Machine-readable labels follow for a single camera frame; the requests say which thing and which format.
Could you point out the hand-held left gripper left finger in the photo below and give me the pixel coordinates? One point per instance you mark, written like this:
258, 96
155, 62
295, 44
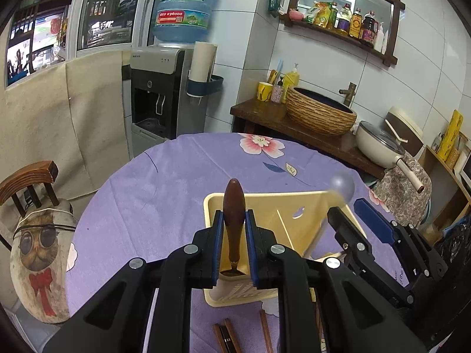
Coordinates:
218, 250

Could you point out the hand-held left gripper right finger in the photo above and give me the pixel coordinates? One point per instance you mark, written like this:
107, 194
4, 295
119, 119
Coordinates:
252, 250

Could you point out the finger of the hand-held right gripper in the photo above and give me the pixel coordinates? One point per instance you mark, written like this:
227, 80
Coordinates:
344, 228
373, 217

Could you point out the metal spoon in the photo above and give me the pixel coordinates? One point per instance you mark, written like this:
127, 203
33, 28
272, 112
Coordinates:
342, 187

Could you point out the cream plastic utensil basket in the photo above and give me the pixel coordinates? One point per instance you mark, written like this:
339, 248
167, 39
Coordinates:
279, 206

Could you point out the dark brown wooden chopstick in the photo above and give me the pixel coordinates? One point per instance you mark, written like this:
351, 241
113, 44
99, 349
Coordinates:
220, 340

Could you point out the floral cloth cover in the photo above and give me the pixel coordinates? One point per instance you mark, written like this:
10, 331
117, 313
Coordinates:
401, 195

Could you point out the cream saucepan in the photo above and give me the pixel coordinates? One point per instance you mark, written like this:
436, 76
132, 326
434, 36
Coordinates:
375, 154

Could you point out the purple floral tablecloth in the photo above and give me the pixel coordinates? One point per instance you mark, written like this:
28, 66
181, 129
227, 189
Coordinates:
165, 198

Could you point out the wooden shelf unit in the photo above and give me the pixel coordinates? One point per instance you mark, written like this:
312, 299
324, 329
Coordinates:
447, 187

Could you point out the glass pot lid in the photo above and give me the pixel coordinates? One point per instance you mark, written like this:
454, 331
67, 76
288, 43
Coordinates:
381, 138

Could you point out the brown and cream rice cooker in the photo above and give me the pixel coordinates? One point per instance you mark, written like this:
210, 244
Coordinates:
408, 125

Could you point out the yellow box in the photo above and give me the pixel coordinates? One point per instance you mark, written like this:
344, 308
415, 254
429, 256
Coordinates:
450, 132

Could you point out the woven pattern wash basin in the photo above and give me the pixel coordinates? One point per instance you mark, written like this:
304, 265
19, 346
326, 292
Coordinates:
316, 116

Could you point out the bronze faucet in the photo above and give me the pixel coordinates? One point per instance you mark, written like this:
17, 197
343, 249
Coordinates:
349, 93

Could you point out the dark wooden sideboard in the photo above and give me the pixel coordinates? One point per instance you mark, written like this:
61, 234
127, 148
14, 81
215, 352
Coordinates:
265, 116

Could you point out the floral pump bottle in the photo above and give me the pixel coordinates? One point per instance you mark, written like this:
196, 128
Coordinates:
278, 93

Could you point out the yellow cup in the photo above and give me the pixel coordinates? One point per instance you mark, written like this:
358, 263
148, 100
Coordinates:
264, 92

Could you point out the yellow soap pump bottle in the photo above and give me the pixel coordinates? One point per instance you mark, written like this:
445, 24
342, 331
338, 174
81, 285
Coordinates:
291, 78

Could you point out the blue cup holder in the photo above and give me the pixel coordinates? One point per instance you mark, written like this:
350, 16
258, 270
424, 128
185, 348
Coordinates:
211, 84

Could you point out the blue toothbrush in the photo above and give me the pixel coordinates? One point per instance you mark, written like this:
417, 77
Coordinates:
279, 68

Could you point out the white bottle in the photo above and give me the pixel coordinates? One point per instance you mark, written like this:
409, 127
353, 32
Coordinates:
381, 40

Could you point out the cat print chair cushion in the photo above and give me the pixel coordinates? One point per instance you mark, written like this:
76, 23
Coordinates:
40, 257

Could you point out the dark soy sauce bottle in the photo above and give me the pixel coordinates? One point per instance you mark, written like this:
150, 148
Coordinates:
369, 29

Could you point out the yellow label sauce bottle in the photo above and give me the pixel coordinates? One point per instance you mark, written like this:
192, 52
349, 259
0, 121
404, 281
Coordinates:
356, 25

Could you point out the grey water dispenser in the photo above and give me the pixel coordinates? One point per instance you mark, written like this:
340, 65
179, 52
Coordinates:
154, 62

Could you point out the wooden chair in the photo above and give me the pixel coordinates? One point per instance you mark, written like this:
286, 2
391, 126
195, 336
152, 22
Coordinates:
25, 176

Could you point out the green label oil bottle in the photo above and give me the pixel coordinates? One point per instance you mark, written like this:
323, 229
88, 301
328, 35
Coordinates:
327, 16

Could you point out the yellow green seasoning packet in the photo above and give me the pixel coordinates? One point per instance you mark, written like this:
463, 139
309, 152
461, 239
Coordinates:
311, 14

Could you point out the pink bowl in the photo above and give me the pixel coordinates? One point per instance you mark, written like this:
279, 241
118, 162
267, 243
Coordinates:
295, 14

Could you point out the blue water bottle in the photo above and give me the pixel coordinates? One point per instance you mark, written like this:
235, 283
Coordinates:
184, 11

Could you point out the aluminium sliding window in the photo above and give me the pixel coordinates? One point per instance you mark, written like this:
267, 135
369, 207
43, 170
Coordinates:
106, 11

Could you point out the beige wall cloth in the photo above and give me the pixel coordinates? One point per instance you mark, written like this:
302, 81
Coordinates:
84, 117

